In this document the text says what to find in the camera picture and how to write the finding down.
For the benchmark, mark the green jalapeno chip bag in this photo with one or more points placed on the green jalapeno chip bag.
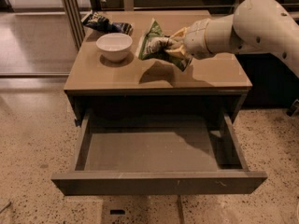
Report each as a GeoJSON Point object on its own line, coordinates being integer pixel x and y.
{"type": "Point", "coordinates": [153, 43]}

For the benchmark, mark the dark blue chip bag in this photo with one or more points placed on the dark blue chip bag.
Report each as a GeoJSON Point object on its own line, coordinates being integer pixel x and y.
{"type": "Point", "coordinates": [95, 20]}

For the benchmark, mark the open grey top drawer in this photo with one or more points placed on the open grey top drawer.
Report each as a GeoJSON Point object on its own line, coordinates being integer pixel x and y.
{"type": "Point", "coordinates": [158, 155]}

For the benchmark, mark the brown cabinet with counter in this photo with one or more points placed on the brown cabinet with counter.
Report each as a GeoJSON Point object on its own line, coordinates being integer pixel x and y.
{"type": "Point", "coordinates": [132, 89]}

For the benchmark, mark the white ceramic bowl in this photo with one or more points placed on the white ceramic bowl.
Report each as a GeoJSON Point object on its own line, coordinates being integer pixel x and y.
{"type": "Point", "coordinates": [115, 47]}

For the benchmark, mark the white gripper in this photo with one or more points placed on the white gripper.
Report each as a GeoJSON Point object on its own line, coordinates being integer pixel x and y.
{"type": "Point", "coordinates": [195, 38]}

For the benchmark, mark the black floor outlet slot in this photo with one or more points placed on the black floor outlet slot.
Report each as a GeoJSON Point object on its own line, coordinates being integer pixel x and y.
{"type": "Point", "coordinates": [117, 212]}

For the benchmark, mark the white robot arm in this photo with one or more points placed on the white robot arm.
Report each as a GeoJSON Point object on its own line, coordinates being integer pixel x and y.
{"type": "Point", "coordinates": [256, 26]}

